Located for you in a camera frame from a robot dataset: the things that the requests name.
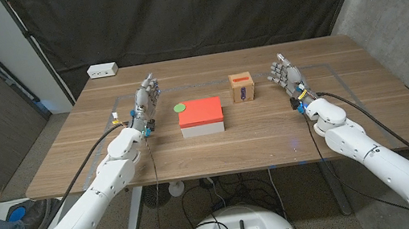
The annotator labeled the green round coin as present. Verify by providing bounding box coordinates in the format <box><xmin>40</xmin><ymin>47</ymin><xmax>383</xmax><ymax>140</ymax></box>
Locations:
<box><xmin>172</xmin><ymin>102</ymin><xmax>188</xmax><ymax>114</ymax></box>

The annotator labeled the white table leg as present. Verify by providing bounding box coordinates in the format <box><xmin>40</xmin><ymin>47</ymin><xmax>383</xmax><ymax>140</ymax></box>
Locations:
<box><xmin>119</xmin><ymin>186</ymin><xmax>150</xmax><ymax>229</ymax></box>

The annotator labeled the black leather shoe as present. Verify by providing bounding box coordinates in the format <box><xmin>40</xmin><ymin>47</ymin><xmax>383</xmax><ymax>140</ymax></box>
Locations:
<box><xmin>18</xmin><ymin>195</ymin><xmax>67</xmax><ymax>229</ymax></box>

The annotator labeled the thin black right hand wire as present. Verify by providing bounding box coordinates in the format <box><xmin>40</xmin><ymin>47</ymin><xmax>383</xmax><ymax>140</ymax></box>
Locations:
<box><xmin>303</xmin><ymin>97</ymin><xmax>409</xmax><ymax>229</ymax></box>

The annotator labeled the wooden box with coloured slots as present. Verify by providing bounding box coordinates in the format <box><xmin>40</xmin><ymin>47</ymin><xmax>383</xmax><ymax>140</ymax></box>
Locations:
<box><xmin>227</xmin><ymin>70</ymin><xmax>257</xmax><ymax>104</ymax></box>

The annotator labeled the black backdrop curtain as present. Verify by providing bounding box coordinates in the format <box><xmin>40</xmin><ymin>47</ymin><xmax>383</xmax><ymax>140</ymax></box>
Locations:
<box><xmin>0</xmin><ymin>0</ymin><xmax>382</xmax><ymax>108</ymax></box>

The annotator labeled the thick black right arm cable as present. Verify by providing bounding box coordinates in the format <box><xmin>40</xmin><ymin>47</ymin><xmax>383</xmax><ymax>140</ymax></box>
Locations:
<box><xmin>317</xmin><ymin>78</ymin><xmax>409</xmax><ymax>198</ymax></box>

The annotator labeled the red-topped white box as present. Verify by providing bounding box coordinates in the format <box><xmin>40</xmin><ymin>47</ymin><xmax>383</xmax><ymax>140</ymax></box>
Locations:
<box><xmin>175</xmin><ymin>95</ymin><xmax>227</xmax><ymax>139</ymax></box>

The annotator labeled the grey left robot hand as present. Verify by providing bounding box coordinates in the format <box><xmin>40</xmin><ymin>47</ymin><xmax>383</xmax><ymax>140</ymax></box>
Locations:
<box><xmin>124</xmin><ymin>72</ymin><xmax>168</xmax><ymax>140</ymax></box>

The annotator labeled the thin black hand wire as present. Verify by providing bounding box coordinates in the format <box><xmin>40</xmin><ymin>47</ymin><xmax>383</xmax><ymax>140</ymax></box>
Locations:
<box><xmin>303</xmin><ymin>97</ymin><xmax>409</xmax><ymax>229</ymax></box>
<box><xmin>63</xmin><ymin>136</ymin><xmax>167</xmax><ymax>229</ymax></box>

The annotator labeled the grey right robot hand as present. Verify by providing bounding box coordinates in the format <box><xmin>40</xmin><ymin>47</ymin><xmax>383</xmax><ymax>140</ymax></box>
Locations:
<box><xmin>263</xmin><ymin>47</ymin><xmax>321</xmax><ymax>116</ymax></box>

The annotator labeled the white round table foot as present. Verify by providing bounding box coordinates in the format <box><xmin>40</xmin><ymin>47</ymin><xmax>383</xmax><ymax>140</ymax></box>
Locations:
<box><xmin>167</xmin><ymin>179</ymin><xmax>186</xmax><ymax>199</ymax></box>

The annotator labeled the small black floor fan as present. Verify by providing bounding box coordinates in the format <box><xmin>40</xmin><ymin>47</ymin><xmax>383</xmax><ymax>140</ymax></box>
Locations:
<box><xmin>141</xmin><ymin>182</ymin><xmax>174</xmax><ymax>211</ymax></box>

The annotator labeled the blue foot pedal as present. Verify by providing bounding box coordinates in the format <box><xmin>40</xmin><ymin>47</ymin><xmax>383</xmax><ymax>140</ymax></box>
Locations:
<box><xmin>5</xmin><ymin>205</ymin><xmax>28</xmax><ymax>223</ymax></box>

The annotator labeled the white wire connector tag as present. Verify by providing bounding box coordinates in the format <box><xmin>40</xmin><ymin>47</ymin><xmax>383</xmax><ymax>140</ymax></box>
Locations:
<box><xmin>111</xmin><ymin>109</ymin><xmax>125</xmax><ymax>125</ymax></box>

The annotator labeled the white power outlet block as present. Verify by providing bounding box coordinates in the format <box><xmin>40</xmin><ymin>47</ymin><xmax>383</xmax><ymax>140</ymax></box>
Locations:
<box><xmin>85</xmin><ymin>61</ymin><xmax>120</xmax><ymax>80</ymax></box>

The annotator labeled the thin black left hand wire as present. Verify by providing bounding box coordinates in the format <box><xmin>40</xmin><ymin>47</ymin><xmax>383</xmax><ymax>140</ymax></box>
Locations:
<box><xmin>63</xmin><ymin>136</ymin><xmax>167</xmax><ymax>229</ymax></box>

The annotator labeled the grey table leg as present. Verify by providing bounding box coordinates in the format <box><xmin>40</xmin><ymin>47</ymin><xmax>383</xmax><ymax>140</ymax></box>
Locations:
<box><xmin>317</xmin><ymin>157</ymin><xmax>354</xmax><ymax>220</ymax></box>

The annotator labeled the black floor cable bundle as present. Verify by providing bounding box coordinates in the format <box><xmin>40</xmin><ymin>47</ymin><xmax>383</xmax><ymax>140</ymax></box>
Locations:
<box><xmin>178</xmin><ymin>166</ymin><xmax>285</xmax><ymax>229</ymax></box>

